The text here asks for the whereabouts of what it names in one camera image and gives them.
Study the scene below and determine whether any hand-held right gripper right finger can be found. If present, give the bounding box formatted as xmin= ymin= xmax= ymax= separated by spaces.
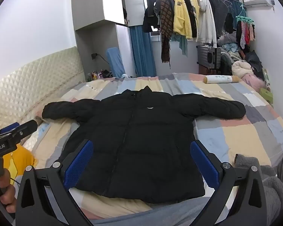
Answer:
xmin=190 ymin=139 xmax=270 ymax=226

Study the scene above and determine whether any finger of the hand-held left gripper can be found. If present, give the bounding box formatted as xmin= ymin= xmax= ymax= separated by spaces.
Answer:
xmin=0 ymin=120 xmax=38 ymax=144

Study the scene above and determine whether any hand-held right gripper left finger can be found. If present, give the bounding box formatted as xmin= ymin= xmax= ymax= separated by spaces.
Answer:
xmin=14 ymin=139 xmax=95 ymax=226

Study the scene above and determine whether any black puffer jacket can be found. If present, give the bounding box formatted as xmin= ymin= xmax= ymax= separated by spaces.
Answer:
xmin=42 ymin=86 xmax=247 ymax=204

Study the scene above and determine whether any pile of clothes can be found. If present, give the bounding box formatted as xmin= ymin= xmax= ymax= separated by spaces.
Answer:
xmin=217 ymin=32 xmax=250 ymax=64

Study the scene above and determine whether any person's left hand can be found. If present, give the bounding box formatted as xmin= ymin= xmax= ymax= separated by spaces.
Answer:
xmin=0 ymin=167 xmax=17 ymax=215

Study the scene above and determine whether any light blue cloth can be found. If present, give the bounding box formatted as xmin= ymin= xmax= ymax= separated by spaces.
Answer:
xmin=37 ymin=123 xmax=50 ymax=137

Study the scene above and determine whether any yellow shirt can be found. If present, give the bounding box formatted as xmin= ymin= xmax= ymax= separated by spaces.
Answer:
xmin=1 ymin=144 xmax=37 ymax=187

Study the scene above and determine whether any patchwork bed quilt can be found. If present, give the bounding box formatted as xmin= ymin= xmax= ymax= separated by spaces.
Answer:
xmin=21 ymin=73 xmax=283 ymax=220

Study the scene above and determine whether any cream quilted headboard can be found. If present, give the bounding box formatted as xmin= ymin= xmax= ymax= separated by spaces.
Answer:
xmin=0 ymin=46 xmax=85 ymax=132

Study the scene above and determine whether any grey fleece blanket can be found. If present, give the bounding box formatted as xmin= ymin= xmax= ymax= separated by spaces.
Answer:
xmin=235 ymin=132 xmax=283 ymax=226

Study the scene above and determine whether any group of toiletry bottles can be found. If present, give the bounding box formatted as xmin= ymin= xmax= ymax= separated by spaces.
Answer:
xmin=86 ymin=69 xmax=114 ymax=81

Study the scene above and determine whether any white rolled bolster pillow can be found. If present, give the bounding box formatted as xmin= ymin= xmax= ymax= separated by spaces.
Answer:
xmin=203 ymin=75 xmax=240 ymax=84

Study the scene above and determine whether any green stool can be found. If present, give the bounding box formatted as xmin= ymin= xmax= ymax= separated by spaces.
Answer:
xmin=259 ymin=87 xmax=273 ymax=103

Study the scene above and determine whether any dark red box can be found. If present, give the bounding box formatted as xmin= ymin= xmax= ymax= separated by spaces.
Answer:
xmin=198 ymin=65 xmax=227 ymax=76

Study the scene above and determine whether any pink plush cushion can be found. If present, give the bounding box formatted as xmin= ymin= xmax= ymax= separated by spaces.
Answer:
xmin=242 ymin=73 xmax=265 ymax=89

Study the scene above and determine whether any cream plush cushion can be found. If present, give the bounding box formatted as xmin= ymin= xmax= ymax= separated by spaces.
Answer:
xmin=231 ymin=60 xmax=254 ymax=78

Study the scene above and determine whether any grey suitcase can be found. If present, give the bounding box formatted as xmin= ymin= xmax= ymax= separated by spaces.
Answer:
xmin=197 ymin=45 xmax=222 ymax=70

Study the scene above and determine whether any blue covered board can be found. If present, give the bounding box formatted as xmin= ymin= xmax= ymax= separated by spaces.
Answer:
xmin=106 ymin=47 xmax=126 ymax=78

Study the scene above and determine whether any teal scarf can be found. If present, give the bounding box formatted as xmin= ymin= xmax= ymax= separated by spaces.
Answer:
xmin=171 ymin=34 xmax=188 ymax=57

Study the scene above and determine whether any blue curtain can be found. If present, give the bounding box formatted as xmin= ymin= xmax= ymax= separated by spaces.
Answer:
xmin=130 ymin=25 xmax=157 ymax=77

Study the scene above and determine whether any hanging small laundry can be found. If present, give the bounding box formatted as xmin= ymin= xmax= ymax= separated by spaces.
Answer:
xmin=236 ymin=20 xmax=255 ymax=50

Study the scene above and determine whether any white hoodie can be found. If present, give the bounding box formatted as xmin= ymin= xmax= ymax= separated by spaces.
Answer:
xmin=197 ymin=0 xmax=218 ymax=45

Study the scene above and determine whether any brown plaid scarf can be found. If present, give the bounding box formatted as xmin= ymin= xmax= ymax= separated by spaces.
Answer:
xmin=160 ymin=0 xmax=174 ymax=63

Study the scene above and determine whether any white wardrobe cabinet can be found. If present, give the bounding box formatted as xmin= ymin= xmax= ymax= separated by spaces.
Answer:
xmin=71 ymin=0 xmax=147 ymax=78

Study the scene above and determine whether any yellow fleece jacket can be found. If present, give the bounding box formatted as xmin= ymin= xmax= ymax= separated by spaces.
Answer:
xmin=171 ymin=0 xmax=194 ymax=40

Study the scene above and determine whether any green clip hanger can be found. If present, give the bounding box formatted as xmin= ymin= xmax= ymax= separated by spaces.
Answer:
xmin=236 ymin=1 xmax=255 ymax=24

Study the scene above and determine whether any black hanging garment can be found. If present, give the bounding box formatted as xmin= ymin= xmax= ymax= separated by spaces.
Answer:
xmin=181 ymin=0 xmax=198 ymax=38

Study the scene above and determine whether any dark grey coat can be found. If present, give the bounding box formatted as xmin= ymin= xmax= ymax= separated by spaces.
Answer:
xmin=204 ymin=0 xmax=229 ymax=36

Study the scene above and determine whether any black hanging jacket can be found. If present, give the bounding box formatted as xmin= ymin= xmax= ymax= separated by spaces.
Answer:
xmin=142 ymin=0 xmax=162 ymax=33

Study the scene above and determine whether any pale yellow hanging garment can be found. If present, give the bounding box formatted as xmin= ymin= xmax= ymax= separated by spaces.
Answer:
xmin=189 ymin=0 xmax=200 ymax=24

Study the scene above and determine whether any white air conditioner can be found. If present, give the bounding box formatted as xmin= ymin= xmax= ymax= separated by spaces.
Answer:
xmin=245 ymin=0 xmax=275 ymax=8

